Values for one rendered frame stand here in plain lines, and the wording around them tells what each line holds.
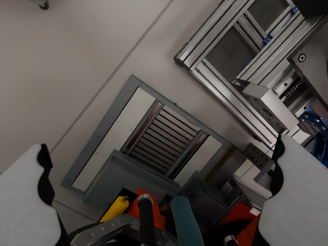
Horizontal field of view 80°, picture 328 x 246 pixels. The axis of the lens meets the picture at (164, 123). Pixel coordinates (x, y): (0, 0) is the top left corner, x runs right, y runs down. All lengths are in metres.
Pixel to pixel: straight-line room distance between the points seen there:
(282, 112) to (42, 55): 1.15
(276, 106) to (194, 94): 0.79
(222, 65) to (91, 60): 0.71
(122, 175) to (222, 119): 0.74
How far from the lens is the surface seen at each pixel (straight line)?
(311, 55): 0.52
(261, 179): 1.13
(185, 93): 1.26
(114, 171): 1.17
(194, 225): 0.85
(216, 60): 1.07
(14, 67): 1.36
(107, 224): 0.78
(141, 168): 1.24
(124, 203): 0.90
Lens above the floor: 1.20
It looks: 69 degrees down
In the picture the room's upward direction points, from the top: 157 degrees clockwise
